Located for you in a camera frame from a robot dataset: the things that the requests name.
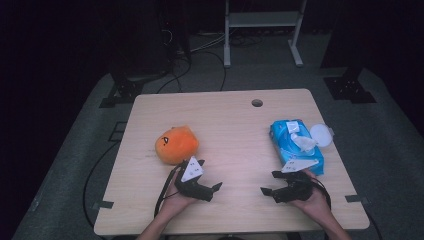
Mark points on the grey tape strip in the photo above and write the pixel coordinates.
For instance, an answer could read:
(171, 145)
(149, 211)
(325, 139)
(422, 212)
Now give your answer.
(103, 204)
(356, 199)

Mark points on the person's right hand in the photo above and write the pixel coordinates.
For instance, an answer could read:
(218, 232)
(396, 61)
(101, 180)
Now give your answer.
(315, 203)

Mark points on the orange plush toy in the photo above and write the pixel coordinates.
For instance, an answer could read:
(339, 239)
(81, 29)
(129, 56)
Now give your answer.
(176, 145)

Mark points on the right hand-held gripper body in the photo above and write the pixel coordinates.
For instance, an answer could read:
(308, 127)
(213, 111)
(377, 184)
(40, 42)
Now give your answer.
(295, 190)

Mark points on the blue wet wipe pack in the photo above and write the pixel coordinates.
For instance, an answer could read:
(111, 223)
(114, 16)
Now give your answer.
(286, 146)

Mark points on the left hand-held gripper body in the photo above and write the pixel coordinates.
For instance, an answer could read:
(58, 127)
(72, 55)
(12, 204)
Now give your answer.
(191, 186)

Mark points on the person's left hand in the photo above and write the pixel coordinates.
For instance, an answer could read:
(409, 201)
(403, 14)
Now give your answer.
(180, 203)

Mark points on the black stand base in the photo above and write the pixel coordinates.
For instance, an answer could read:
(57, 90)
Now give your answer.
(125, 91)
(348, 89)

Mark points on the white metal stand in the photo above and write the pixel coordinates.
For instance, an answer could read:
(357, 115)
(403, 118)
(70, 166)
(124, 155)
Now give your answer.
(261, 19)

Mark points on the white wet wipe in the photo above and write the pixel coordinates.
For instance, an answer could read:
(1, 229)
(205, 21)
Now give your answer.
(304, 142)

